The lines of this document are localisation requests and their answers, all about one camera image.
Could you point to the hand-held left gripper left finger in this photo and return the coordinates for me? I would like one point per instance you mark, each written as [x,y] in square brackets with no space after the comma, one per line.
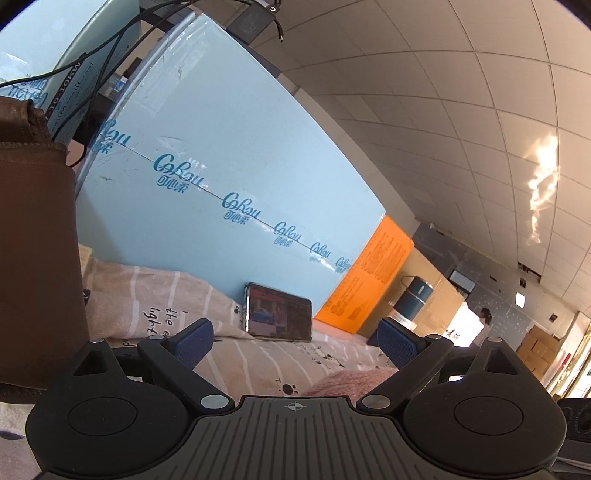
[194,344]

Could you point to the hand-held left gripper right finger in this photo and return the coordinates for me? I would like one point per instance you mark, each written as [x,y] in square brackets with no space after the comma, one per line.
[397,344]

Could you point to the pink fluffy garment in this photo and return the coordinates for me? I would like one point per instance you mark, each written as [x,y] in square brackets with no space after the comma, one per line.
[346,383]

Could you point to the dark blue vacuum bottle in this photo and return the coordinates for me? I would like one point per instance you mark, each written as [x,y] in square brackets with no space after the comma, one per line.
[413,302]

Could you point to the gold framed glass door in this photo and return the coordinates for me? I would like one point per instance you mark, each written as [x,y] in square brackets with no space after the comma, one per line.
[572,369]

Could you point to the cartoon printed bed sheet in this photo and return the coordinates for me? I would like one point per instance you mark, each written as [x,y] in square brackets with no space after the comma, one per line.
[152,300]

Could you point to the brown cardboard box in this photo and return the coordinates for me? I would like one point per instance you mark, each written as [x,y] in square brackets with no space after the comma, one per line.
[443,295]

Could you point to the white printed box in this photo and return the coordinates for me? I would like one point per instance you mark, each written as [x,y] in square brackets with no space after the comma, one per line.
[464,325]

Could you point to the orange cardboard box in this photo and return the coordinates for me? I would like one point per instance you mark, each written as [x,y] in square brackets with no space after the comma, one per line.
[369,277]

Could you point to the stack of cardboard boxes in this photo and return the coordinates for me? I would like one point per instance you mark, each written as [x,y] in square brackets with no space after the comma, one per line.
[540,350]

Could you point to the smartphone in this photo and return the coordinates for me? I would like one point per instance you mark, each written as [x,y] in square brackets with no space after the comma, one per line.
[277,314]

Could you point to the rectangular ceiling light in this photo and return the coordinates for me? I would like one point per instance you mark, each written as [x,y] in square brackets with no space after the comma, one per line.
[521,300]

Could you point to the large light blue cardboard box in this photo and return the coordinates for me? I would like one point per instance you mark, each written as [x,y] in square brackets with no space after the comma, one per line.
[231,138]

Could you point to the small light blue cardboard box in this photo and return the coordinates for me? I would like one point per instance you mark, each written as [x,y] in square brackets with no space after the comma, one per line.
[27,64]

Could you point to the grey power adapter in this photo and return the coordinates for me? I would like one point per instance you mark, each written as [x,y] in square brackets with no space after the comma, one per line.
[249,21]

